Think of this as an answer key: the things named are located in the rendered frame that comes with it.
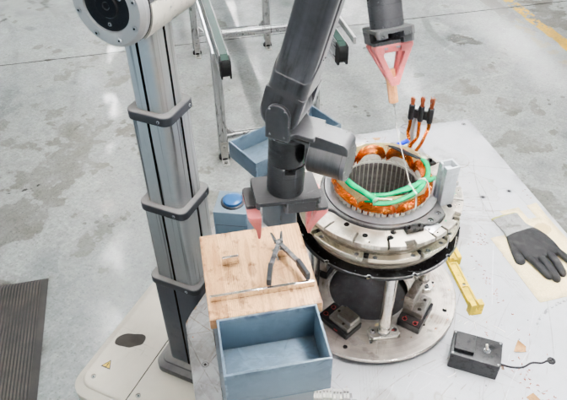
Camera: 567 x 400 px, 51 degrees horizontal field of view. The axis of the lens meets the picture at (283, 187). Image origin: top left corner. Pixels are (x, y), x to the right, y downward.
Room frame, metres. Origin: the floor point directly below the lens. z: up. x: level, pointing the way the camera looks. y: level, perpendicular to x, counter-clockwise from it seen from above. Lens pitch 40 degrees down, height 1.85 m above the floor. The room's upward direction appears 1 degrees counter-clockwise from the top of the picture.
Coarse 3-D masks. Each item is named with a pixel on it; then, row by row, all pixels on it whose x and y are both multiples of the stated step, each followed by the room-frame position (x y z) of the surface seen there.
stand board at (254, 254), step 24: (216, 240) 0.79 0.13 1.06; (240, 240) 0.79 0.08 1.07; (264, 240) 0.79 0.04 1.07; (288, 240) 0.79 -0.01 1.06; (216, 264) 0.73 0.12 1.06; (240, 264) 0.73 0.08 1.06; (264, 264) 0.73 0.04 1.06; (288, 264) 0.73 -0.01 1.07; (216, 288) 0.68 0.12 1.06; (240, 288) 0.67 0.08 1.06; (312, 288) 0.67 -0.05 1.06; (216, 312) 0.62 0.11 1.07; (240, 312) 0.62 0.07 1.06
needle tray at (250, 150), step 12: (312, 108) 1.25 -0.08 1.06; (252, 132) 1.15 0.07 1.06; (264, 132) 1.17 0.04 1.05; (240, 144) 1.13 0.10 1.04; (252, 144) 1.15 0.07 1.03; (264, 144) 1.15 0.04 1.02; (240, 156) 1.07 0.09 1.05; (252, 156) 1.11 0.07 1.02; (264, 156) 1.10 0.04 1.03; (252, 168) 1.04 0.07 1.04; (264, 168) 1.04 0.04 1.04; (264, 216) 1.14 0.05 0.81; (276, 216) 1.10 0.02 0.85; (288, 216) 1.09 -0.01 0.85
